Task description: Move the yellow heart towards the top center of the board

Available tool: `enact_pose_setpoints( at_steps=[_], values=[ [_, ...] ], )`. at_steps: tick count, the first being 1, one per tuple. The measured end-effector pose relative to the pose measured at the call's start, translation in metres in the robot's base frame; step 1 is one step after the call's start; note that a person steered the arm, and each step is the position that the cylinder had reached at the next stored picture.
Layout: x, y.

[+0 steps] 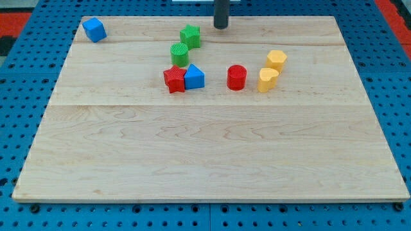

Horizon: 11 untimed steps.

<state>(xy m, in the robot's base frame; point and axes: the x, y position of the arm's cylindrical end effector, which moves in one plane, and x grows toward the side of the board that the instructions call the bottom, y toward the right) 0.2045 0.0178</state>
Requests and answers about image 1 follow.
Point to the wooden board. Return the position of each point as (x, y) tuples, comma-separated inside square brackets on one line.
[(112, 132)]

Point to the yellow heart block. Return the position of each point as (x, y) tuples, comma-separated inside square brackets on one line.
[(267, 79)]

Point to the blue triangle block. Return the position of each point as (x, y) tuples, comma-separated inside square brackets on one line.
[(194, 78)]

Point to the red star block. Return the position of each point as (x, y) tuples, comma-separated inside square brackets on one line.
[(174, 79)]

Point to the red cylinder block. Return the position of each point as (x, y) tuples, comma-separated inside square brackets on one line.
[(236, 77)]

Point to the green cylinder block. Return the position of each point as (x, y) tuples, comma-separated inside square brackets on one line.
[(179, 54)]

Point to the green star block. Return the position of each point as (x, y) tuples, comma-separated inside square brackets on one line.
[(190, 36)]

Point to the yellow hexagon block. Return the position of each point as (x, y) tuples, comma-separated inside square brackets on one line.
[(276, 59)]

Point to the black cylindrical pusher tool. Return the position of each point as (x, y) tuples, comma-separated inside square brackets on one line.
[(221, 14)]

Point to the blue cube block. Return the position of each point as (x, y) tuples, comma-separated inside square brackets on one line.
[(94, 30)]

